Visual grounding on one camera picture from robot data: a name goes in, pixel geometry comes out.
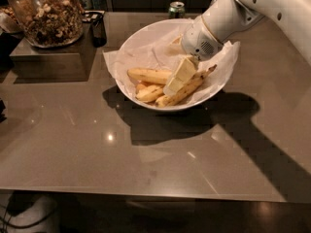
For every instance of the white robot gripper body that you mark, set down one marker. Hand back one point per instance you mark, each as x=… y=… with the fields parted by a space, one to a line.
x=198 y=39

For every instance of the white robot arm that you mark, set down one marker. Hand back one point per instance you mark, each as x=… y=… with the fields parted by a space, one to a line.
x=293 y=17

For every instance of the long lower yellow banana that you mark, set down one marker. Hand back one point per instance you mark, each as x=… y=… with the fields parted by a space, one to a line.
x=184 y=92

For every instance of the white bowl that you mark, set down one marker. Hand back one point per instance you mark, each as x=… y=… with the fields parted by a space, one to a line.
x=152 y=49

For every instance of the short front yellow banana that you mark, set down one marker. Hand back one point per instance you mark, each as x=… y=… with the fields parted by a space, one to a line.
x=150 y=93

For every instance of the small orange-yellow banana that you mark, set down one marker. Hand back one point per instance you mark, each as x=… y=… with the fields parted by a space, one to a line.
x=141 y=85

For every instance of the white paper liner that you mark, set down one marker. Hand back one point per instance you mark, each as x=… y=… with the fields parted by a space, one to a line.
x=152 y=52

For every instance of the green soda can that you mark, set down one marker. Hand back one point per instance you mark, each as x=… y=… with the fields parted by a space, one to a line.
x=176 y=9

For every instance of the black scoop container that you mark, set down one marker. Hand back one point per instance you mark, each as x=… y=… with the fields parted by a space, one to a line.
x=97 y=27

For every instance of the dark metal box stand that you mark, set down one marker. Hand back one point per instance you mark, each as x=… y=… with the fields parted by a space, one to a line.
x=68 y=64

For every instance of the glass jar of nuts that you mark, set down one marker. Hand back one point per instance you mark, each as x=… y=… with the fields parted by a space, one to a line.
x=49 y=23

